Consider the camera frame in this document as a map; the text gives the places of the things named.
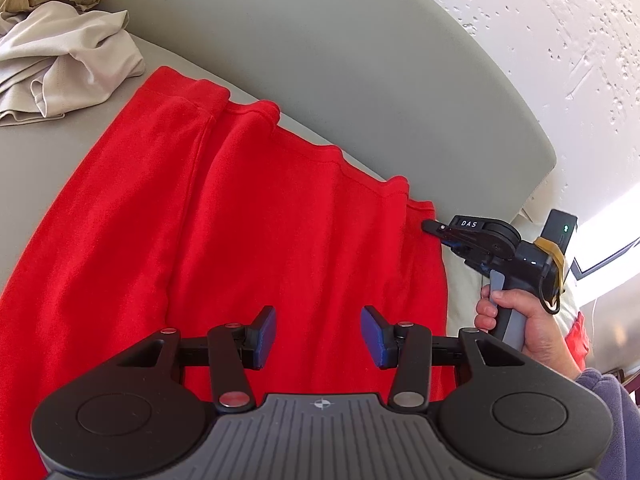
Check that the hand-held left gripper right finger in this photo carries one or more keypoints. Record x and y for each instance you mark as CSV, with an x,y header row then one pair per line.
x,y
372,336

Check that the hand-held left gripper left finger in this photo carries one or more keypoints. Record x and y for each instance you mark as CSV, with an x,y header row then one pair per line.
x,y
266,336

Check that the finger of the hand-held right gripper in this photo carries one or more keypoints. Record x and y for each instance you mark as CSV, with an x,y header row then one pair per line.
x,y
436,227

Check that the red garment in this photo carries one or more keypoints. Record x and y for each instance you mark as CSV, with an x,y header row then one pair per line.
x,y
250,220

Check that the person's right forearm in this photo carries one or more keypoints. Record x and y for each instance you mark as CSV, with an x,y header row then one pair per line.
x,y
607,420

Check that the person's right hand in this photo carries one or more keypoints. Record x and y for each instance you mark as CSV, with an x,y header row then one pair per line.
x,y
542,330

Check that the red cloth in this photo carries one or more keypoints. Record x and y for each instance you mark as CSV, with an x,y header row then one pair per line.
x,y
580,340

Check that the grey sofa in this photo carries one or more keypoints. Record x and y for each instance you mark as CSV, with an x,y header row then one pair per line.
x,y
350,60

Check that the light grey crumpled garment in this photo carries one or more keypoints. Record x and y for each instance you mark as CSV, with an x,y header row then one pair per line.
x,y
60,55

